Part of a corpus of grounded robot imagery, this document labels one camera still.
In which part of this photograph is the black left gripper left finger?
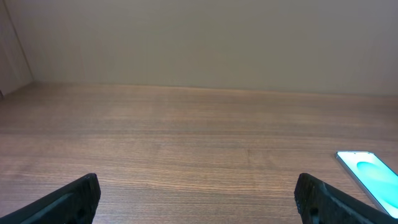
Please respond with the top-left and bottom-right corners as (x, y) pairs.
(1, 173), (101, 224)

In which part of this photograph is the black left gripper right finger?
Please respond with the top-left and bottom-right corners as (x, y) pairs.
(294, 173), (397, 224)

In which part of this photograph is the light blue Galaxy smartphone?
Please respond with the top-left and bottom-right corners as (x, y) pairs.
(336, 151), (397, 219)

